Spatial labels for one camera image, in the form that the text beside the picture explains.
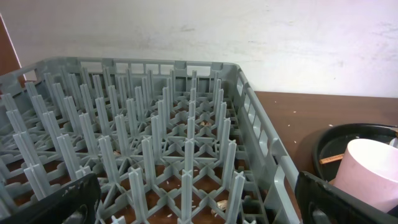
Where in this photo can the round black tray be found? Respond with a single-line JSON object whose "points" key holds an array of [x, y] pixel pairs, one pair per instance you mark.
{"points": [[334, 142]]}

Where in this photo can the wooden chopstick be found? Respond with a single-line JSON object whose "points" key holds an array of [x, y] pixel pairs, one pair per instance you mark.
{"points": [[331, 159]]}

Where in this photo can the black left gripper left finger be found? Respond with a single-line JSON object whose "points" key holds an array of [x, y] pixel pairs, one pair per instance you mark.
{"points": [[76, 202]]}

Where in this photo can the pink plastic cup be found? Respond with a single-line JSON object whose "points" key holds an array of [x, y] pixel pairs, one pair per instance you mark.
{"points": [[368, 172]]}

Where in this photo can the grey dishwasher rack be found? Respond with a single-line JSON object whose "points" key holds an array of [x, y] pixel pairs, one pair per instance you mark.
{"points": [[170, 141]]}

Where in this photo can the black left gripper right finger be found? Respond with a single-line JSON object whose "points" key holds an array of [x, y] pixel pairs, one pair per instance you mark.
{"points": [[320, 202]]}

